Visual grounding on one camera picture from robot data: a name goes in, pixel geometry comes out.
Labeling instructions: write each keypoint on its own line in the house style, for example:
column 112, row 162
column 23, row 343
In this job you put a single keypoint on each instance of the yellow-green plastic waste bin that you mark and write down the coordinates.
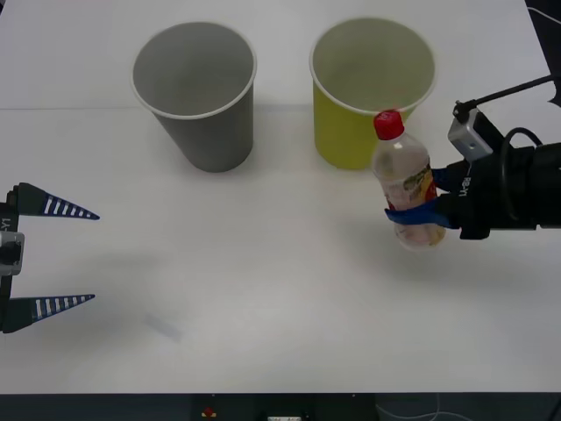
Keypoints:
column 337, row 136

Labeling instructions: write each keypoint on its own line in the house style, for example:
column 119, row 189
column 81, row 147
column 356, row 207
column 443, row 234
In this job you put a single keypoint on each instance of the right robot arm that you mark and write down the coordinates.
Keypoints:
column 548, row 184

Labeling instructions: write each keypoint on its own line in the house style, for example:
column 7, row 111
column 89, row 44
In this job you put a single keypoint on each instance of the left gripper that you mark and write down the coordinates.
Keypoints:
column 8, row 302

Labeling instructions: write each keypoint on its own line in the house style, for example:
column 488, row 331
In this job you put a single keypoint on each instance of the red round button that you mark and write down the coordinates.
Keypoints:
column 209, row 412

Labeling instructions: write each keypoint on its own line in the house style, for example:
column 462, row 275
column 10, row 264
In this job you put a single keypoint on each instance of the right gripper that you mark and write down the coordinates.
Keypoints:
column 491, row 197

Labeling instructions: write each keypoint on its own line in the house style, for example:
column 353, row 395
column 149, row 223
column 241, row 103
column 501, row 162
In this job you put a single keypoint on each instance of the clear bottle with red cap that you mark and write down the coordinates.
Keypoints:
column 399, row 160

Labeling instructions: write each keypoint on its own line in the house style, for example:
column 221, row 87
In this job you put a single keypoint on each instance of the grey plastic waste bin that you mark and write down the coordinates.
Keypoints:
column 210, row 140

